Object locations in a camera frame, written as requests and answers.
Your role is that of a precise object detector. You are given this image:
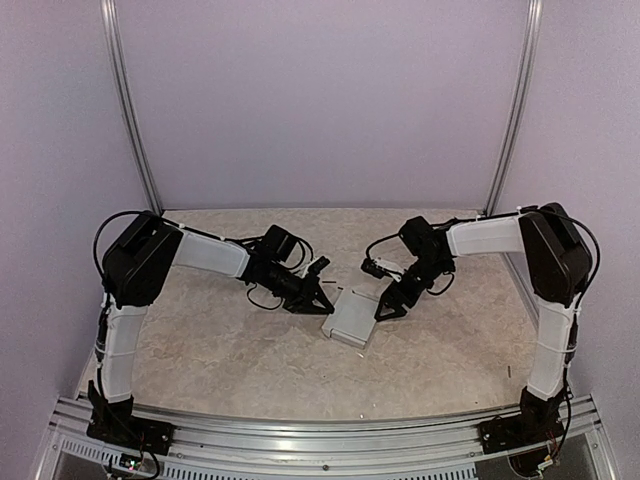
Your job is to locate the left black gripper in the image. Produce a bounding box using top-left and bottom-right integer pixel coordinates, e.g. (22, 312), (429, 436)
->
(263, 262), (335, 314)

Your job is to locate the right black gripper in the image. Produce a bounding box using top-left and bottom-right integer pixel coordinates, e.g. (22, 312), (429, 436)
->
(375, 255), (452, 320)

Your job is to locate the white paper box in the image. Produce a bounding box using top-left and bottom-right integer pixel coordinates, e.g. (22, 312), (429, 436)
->
(321, 289), (378, 350)

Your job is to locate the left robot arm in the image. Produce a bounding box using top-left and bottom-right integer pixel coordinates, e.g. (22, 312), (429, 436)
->
(88, 211), (334, 445)

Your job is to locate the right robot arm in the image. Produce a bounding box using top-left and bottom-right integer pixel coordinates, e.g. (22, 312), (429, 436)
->
(361, 203), (594, 444)

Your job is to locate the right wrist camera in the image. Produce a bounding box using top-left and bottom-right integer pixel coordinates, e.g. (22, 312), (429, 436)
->
(361, 258), (404, 281)

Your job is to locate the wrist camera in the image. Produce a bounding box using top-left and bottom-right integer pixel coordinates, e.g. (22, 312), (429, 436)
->
(302, 256), (330, 277)
(361, 258), (404, 281)

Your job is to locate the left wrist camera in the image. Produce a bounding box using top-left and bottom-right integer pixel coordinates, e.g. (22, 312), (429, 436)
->
(302, 256), (330, 277)

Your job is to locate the front aluminium rail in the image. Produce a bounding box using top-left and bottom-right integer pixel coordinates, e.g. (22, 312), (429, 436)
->
(31, 396), (621, 479)

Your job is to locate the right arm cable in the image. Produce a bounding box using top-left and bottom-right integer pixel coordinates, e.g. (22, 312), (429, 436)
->
(363, 207), (603, 311)

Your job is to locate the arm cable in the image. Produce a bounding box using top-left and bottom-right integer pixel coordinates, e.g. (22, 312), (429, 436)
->
(363, 207), (603, 311)
(92, 209), (316, 311)

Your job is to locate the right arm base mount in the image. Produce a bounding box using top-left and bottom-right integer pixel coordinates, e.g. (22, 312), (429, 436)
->
(477, 414), (564, 454)

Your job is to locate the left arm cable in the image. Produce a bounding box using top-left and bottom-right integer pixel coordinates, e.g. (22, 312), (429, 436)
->
(92, 209), (316, 311)

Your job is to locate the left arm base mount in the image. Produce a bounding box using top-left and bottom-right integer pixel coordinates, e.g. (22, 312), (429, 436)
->
(87, 417), (175, 455)

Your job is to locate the right aluminium frame post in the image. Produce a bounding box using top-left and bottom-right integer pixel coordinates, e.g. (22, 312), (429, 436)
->
(482, 0), (544, 216)

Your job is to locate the aluminium frame post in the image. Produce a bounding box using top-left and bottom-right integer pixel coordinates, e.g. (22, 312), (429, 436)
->
(99, 0), (164, 215)
(482, 0), (544, 216)

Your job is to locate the left aluminium frame post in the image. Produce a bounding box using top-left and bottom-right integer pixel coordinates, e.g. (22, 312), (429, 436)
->
(99, 0), (164, 215)

